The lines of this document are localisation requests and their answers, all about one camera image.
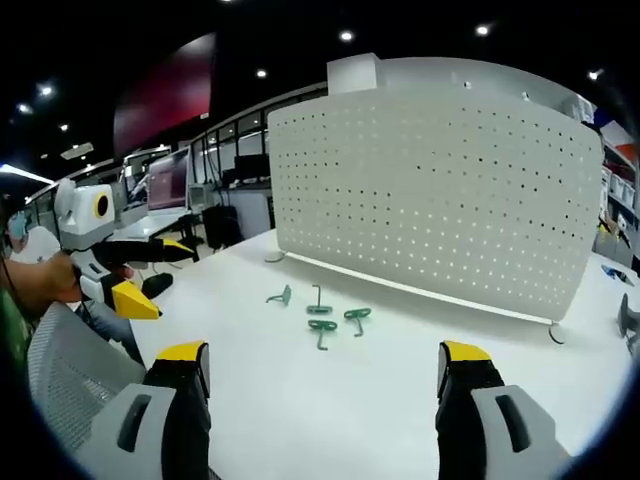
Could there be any person's jeans leg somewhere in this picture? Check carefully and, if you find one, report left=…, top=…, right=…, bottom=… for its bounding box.
left=74, top=298, right=146, bottom=365

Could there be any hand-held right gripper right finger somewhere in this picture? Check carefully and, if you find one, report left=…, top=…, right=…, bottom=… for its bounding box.
left=435, top=340, right=572, bottom=480

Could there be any silver desktop computer monitor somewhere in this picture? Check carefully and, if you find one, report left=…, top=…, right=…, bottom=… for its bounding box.
left=146, top=146, right=194, bottom=217

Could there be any black object on table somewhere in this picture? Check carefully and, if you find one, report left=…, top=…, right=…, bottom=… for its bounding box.
left=141, top=272, right=174, bottom=302

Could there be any black office chair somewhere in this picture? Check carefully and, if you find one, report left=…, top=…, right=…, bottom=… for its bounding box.
left=201, top=203, right=247, bottom=252

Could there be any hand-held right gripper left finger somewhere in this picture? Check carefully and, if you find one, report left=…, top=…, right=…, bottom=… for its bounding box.
left=74, top=340, right=213, bottom=480

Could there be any dark grey stand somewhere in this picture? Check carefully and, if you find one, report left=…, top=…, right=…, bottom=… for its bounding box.
left=616, top=292, right=640, bottom=354

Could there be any blue and black tool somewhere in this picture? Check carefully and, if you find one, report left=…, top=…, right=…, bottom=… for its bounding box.
left=601, top=264, right=637, bottom=287

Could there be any white office desk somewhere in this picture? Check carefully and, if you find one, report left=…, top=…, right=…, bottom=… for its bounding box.
left=113, top=209, right=195, bottom=242

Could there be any white perforated mounting plate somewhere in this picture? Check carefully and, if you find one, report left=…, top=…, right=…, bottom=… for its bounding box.
left=263, top=88, right=605, bottom=346

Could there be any white partition panel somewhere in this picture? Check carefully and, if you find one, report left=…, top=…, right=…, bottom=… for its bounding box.
left=374, top=56, right=599, bottom=132

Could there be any storage shelf with white bins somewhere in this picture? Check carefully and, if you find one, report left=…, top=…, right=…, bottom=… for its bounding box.
left=597, top=94, right=640, bottom=251

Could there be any person's green shirt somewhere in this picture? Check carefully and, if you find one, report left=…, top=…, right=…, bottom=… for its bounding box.
left=0, top=279, right=32, bottom=361

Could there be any grey mesh office chair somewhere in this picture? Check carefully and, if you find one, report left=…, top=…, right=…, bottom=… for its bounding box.
left=27, top=301, right=147, bottom=454

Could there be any black computer monitor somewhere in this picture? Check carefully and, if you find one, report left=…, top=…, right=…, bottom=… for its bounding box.
left=233, top=153, right=272, bottom=187

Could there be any green hook assembly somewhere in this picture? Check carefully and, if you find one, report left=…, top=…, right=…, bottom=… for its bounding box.
left=342, top=306, right=373, bottom=338
left=307, top=318, right=339, bottom=353
left=265, top=284, right=294, bottom=308
left=305, top=284, right=334, bottom=317

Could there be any white square box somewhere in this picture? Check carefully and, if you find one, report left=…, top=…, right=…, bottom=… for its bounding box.
left=326, top=53, right=383, bottom=95

